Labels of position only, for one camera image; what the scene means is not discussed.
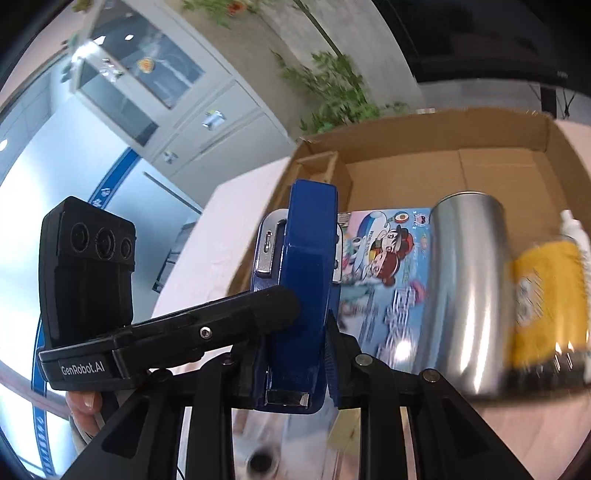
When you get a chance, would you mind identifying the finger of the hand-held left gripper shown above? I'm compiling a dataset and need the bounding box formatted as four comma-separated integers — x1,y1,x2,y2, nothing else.
115,285,302,370

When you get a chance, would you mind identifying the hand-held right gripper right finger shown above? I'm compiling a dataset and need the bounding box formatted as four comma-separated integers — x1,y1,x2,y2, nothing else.
324,318,537,480

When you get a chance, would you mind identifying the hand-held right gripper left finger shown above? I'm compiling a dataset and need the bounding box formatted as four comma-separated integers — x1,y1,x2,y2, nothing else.
60,339,269,480

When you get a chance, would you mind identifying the blue stapler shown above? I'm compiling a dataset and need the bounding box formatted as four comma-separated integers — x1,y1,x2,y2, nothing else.
250,180,343,415

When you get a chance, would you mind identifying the blue cartoon board game box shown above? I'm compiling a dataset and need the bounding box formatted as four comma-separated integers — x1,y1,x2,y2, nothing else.
336,208,435,371

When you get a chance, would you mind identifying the silver metal tumbler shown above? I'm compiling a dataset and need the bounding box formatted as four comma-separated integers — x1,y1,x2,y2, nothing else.
410,191,514,401

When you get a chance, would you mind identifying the yellow labelled dark bottle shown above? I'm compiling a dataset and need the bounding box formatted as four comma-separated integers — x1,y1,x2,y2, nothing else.
505,239,591,389

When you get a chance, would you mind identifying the large cardboard box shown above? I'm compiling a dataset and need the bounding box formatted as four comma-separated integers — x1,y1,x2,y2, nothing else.
228,106,591,409

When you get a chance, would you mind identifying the person's left hand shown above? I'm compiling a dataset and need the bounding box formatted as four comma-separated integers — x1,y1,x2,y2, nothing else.
65,390,106,452

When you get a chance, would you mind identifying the thin black rod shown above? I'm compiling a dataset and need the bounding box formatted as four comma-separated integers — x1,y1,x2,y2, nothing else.
142,171,205,215

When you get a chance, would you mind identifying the grey glass door cabinet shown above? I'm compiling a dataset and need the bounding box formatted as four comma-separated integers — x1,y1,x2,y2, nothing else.
59,0,297,182

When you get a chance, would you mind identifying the tall leafy green plant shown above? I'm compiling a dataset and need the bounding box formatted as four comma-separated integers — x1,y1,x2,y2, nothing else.
182,0,413,136

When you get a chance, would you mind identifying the black television stand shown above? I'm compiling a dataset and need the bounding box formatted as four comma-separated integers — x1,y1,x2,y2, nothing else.
539,84,579,121

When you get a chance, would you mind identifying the black flat screen television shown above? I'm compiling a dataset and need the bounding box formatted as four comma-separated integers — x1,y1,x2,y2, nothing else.
369,0,591,87

